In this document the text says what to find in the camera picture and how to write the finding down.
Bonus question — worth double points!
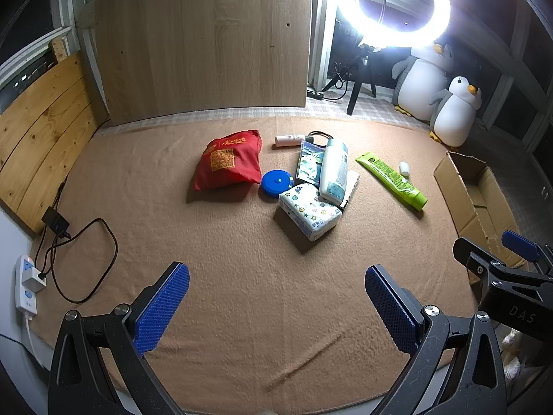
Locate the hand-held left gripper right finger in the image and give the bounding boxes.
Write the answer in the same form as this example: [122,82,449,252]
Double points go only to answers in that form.
[364,264,508,415]

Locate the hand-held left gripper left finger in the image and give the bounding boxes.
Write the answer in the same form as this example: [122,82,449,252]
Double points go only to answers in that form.
[47,261,191,415]

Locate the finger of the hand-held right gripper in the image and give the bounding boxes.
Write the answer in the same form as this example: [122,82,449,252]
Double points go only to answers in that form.
[453,237,553,288]
[502,230,553,274]

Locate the cardboard box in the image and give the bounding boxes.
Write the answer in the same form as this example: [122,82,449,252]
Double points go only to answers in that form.
[433,150,536,287]

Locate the green tube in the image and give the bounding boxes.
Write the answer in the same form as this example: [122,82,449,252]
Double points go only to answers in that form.
[355,152,428,212]

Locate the patterned white tissue pack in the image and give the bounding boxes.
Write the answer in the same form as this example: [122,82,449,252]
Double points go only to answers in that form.
[278,183,343,242]

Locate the white packet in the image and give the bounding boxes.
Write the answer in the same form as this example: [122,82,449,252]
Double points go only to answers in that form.
[339,169,360,208]

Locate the white bottle with blue cap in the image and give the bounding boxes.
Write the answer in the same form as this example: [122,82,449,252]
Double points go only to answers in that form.
[319,138,349,204]

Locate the red drawstring bag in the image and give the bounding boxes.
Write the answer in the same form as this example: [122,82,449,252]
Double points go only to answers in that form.
[193,130,263,192]

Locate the blue sachet packet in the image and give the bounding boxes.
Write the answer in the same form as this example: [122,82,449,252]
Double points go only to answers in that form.
[296,140,329,187]

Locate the blue round tape measure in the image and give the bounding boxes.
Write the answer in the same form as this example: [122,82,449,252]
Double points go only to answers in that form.
[261,169,294,196]

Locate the white fuzzy cloth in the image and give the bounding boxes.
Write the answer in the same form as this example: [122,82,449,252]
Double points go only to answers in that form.
[502,329,533,398]

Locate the white plug adapter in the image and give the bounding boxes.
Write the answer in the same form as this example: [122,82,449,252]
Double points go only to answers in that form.
[21,268,47,292]

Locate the white power strip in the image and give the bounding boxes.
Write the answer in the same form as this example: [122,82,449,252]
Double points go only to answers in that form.
[15,255,39,314]

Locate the black power adapter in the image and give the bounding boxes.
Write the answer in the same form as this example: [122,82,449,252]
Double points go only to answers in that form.
[42,207,71,235]

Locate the small penguin plush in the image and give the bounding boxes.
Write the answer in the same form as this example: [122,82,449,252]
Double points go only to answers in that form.
[429,76,483,147]

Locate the large penguin plush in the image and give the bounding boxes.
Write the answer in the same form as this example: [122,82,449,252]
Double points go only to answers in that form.
[392,43,455,122]

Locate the pine plank panel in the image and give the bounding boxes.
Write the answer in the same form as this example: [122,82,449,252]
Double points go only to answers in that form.
[0,49,99,236]

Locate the large light wood board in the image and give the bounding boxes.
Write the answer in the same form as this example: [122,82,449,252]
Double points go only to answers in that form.
[93,0,312,126]

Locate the small wooden strip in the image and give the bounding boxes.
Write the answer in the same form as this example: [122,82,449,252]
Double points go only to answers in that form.
[52,39,72,63]

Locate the black adapter cable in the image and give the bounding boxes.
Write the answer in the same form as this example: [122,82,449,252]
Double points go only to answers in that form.
[32,218,118,304]

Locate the white power strip cable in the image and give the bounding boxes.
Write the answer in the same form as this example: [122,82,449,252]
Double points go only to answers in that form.
[21,311,53,372]

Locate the black tangled cables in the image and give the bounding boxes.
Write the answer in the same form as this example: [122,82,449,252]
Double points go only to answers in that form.
[330,63,352,98]

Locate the ring light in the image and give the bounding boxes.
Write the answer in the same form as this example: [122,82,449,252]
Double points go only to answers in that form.
[311,0,452,48]

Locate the white door frame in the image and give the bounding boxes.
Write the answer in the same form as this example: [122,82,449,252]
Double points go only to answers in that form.
[308,0,335,89]

